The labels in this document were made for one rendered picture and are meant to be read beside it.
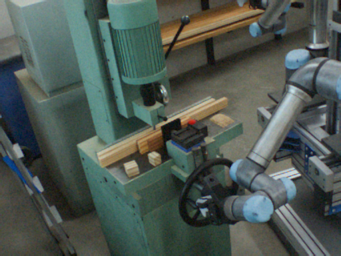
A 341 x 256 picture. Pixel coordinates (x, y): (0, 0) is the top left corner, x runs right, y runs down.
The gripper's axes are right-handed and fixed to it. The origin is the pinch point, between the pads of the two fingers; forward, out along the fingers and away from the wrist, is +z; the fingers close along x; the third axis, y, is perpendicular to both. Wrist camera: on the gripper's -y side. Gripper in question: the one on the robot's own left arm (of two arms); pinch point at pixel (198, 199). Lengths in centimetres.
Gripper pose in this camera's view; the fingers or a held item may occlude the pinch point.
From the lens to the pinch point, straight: 151.7
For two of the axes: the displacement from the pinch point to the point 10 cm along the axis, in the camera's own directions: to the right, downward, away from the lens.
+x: 8.3, -3.4, 4.4
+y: 3.6, 9.3, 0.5
